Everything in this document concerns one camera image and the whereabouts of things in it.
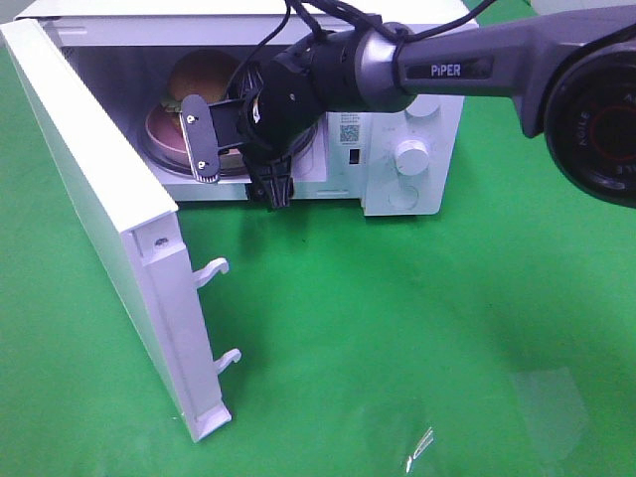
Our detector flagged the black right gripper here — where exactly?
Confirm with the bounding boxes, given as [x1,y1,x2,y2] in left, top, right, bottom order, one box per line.
[237,57,325,209]

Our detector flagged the white microwave door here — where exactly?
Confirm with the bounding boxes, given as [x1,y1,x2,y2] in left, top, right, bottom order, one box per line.
[1,19,240,441]

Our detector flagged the pink round plate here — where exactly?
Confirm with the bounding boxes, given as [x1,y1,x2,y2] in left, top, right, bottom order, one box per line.
[144,103,249,170]

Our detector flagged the white microwave oven body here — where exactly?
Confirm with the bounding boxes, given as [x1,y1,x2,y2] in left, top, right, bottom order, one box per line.
[2,1,463,216]

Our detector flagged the round microwave door button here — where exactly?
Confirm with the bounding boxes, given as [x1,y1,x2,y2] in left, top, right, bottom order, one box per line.
[388,185,419,211]

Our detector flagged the clear tape piece on table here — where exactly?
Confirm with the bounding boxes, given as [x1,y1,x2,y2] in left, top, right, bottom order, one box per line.
[362,397,439,476]

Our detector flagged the glass microwave turntable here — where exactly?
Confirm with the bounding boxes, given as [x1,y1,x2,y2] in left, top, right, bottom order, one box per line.
[143,118,319,178]

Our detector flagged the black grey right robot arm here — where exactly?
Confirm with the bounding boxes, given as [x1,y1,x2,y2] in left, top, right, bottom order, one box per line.
[239,2,635,209]

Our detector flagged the white microwave knob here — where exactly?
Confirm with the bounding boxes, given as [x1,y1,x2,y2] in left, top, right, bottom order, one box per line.
[405,94,440,118]
[395,139,430,176]

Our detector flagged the burger with lettuce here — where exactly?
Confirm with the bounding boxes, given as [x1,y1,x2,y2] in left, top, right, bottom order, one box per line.
[160,49,239,113]

